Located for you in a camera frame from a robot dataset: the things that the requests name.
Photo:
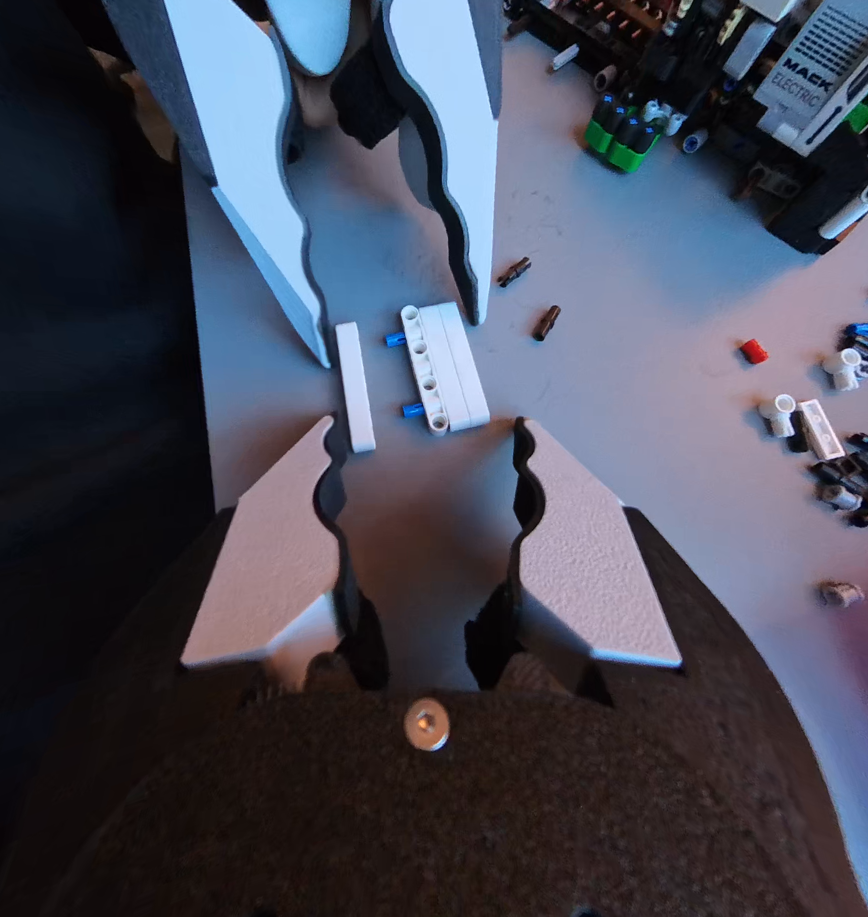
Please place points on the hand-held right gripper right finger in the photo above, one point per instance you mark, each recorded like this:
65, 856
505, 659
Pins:
591, 573

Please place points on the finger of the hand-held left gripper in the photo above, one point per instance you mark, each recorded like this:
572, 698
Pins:
462, 107
233, 129

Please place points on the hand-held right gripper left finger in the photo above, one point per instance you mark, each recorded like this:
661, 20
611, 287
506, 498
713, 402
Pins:
269, 566

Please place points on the long white lego beam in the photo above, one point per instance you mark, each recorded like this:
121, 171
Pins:
355, 387

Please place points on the white lego assembly blue pins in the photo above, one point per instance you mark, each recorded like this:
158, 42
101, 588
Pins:
452, 372

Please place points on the short white lego piece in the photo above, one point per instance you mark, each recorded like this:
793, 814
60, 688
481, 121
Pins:
565, 57

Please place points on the small grey lego cylinder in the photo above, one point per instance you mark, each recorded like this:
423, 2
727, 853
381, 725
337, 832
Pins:
606, 77

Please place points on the green and black lego module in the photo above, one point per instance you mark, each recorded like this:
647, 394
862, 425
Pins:
624, 140

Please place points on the black lego pin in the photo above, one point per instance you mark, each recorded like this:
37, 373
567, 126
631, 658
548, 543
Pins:
547, 323
514, 272

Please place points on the white round lego piece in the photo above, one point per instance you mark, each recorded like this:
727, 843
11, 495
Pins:
694, 141

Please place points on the white lego connector piece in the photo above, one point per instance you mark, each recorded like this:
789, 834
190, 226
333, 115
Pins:
846, 369
778, 417

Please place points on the white flat lego tile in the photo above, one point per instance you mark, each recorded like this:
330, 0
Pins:
821, 430

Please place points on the small red lego piece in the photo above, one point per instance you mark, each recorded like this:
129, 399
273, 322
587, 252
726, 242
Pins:
753, 351

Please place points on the pile of loose lego pieces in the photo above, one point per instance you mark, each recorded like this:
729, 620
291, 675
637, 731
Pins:
853, 473

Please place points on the black and white lego truck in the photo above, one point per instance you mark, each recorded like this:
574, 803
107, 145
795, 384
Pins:
799, 93

